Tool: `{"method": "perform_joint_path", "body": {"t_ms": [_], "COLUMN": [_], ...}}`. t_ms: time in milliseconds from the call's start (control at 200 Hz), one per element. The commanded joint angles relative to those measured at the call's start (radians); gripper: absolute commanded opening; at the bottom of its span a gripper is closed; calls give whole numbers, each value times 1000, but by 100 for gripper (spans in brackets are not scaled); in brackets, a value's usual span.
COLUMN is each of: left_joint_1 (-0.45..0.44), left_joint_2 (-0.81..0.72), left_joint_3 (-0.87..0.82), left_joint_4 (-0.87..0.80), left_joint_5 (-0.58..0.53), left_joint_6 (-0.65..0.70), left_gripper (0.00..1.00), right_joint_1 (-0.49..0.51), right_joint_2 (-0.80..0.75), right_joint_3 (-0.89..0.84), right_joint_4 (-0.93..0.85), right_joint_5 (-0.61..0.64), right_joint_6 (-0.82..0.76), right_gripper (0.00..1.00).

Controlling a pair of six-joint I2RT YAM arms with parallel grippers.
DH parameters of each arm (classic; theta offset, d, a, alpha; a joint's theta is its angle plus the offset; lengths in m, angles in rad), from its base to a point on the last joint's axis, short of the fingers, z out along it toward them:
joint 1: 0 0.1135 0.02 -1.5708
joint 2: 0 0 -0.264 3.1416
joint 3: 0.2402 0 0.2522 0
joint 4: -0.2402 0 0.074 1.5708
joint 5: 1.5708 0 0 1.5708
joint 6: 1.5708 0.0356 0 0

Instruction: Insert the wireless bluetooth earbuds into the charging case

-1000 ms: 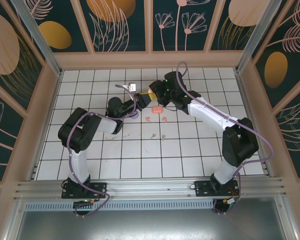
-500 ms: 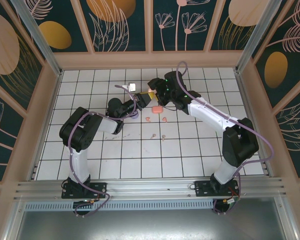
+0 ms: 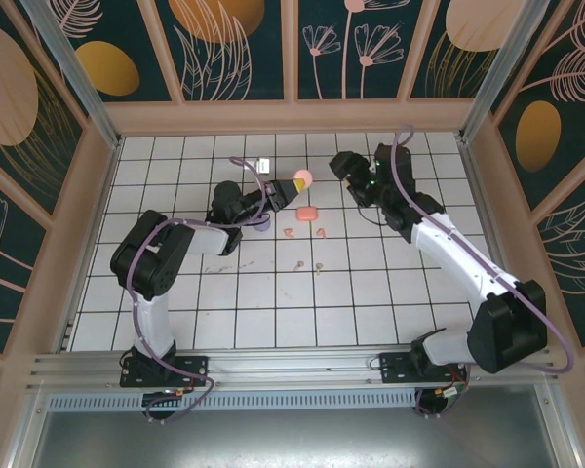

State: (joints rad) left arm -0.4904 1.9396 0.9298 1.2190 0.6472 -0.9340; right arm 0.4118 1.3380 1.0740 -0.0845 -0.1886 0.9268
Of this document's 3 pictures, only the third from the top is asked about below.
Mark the pink round earbud case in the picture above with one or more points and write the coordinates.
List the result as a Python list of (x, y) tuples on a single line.
[(304, 175)]

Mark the coral rounded earbud case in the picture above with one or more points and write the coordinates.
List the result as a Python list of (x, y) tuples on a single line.
[(306, 214)]

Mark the purple earbud charging case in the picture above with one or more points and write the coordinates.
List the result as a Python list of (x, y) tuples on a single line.
[(263, 226)]

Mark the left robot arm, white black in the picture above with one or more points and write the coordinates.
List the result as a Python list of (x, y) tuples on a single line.
[(151, 253)]

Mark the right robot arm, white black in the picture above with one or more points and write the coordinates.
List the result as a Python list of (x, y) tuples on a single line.
[(460, 270)]

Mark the black round base module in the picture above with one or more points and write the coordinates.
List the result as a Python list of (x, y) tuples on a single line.
[(431, 404)]

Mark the brushed metal sheet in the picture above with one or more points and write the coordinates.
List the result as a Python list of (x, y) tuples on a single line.
[(292, 439)]

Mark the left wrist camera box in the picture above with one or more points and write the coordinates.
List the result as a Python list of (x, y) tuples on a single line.
[(263, 166)]

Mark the pink flower stems wall panel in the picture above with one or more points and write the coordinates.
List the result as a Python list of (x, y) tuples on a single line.
[(336, 73)]

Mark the aluminium side rail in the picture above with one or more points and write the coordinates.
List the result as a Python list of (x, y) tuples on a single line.
[(102, 195), (500, 244)]

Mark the beige disc wall panel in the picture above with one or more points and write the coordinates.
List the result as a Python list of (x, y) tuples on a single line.
[(434, 73), (10, 83)]

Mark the leaf outline wall panel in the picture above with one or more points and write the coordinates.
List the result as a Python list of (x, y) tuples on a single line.
[(273, 49)]

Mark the orange oval feather wall panel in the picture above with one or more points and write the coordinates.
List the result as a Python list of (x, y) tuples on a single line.
[(541, 136)]

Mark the aluminium frame post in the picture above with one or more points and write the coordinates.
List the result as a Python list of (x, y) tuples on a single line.
[(500, 73), (29, 429), (558, 429), (74, 73)]

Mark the wide aluminium base rail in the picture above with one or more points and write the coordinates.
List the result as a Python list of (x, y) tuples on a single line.
[(297, 368)]

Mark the pink feather wall panel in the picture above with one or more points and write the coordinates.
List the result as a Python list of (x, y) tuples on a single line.
[(575, 253)]

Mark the flower and disc wall panel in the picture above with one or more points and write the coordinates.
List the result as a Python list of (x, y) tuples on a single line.
[(5, 273)]

